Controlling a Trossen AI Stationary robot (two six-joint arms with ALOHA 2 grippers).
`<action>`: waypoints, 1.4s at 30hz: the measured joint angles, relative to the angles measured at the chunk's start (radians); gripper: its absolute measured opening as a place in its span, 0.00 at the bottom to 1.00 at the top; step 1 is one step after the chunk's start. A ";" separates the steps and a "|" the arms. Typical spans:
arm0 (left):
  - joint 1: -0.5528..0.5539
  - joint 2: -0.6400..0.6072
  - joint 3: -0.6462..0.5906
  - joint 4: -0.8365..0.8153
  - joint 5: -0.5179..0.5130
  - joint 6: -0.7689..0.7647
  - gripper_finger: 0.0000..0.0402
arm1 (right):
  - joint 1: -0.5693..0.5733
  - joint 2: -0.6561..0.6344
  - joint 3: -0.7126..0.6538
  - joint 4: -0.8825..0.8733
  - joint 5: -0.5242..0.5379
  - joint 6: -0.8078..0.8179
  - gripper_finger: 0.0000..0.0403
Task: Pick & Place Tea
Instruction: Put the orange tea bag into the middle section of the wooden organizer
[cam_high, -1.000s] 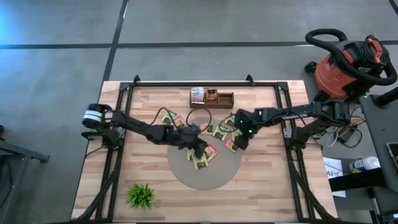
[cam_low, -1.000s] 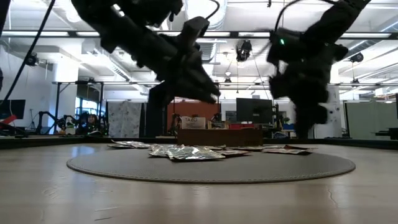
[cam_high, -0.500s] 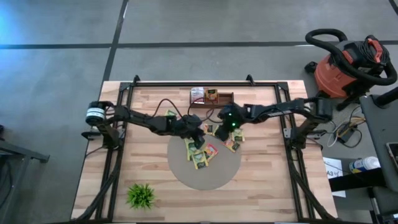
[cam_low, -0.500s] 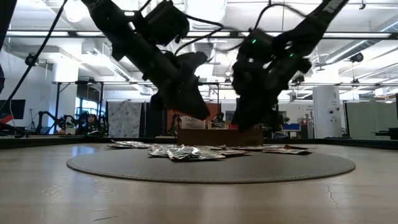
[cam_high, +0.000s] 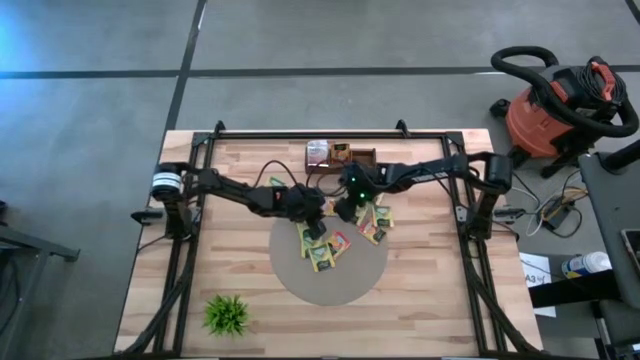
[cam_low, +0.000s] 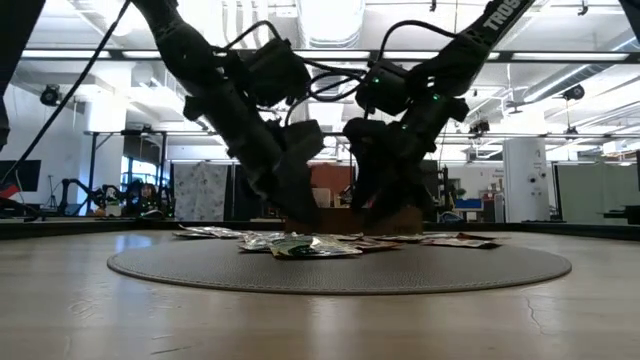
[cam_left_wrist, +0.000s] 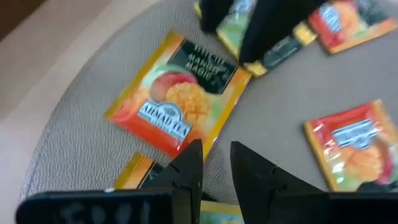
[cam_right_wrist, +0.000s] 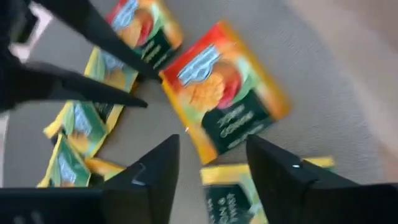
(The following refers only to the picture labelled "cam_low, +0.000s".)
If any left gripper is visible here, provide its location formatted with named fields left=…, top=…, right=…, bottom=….
left=199, top=74, right=325, bottom=227

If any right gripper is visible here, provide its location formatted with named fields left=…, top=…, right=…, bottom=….
left=342, top=97, right=470, bottom=222

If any brown wooden tea box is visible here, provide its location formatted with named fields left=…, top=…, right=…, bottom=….
left=283, top=206, right=425, bottom=237

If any orange fabric panel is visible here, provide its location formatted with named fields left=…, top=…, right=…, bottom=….
left=309, top=163, right=354, bottom=202

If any round grey mat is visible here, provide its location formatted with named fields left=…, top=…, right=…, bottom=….
left=106, top=233, right=573, bottom=297

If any white patterned curtain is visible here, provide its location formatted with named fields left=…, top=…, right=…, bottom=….
left=172, top=162, right=229, bottom=223

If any white round pillar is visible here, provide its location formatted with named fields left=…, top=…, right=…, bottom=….
left=502, top=137, right=551, bottom=224

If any person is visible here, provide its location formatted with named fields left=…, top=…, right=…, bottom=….
left=139, top=182, right=158, bottom=214

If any white square pillar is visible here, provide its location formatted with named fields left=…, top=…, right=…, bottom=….
left=82, top=99, right=128, bottom=211

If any green partition screen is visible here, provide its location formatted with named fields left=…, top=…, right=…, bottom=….
left=553, top=162, right=640, bottom=225

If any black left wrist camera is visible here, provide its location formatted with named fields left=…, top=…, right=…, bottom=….
left=243, top=37, right=312, bottom=109

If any black right camera cable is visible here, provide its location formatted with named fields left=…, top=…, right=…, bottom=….
left=376, top=18, right=460, bottom=64

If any black camera cable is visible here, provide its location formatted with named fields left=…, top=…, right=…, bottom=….
left=221, top=19, right=282, bottom=52
left=376, top=18, right=460, bottom=64

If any black left camera cable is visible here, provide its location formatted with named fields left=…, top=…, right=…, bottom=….
left=221, top=19, right=282, bottom=52

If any black metal table frame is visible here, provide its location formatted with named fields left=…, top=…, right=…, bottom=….
left=0, top=218, right=640, bottom=242

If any black metal rig frame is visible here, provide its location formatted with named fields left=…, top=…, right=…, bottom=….
left=83, top=128, right=640, bottom=222

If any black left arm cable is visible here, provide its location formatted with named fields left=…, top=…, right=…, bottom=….
left=0, top=0, right=134, bottom=184

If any black wall monitor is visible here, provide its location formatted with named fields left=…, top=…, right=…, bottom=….
left=0, top=159, right=43, bottom=193

